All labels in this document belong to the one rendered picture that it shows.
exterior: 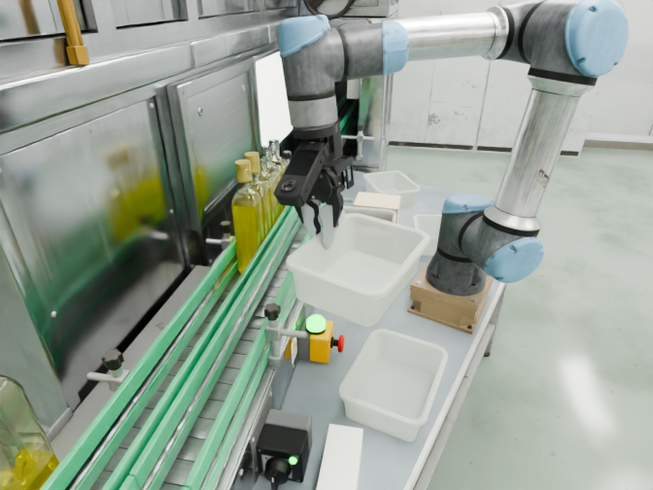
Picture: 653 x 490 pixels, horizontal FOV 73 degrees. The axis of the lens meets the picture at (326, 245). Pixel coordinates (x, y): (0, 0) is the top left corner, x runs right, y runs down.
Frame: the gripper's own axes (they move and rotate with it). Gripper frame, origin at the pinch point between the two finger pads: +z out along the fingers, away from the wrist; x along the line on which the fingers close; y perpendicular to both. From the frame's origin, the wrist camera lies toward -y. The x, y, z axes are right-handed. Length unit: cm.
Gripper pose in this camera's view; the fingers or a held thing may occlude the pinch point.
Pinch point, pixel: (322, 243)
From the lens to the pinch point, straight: 77.5
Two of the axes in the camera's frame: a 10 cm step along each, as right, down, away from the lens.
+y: 4.9, -4.3, 7.5
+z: 1.1, 8.9, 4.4
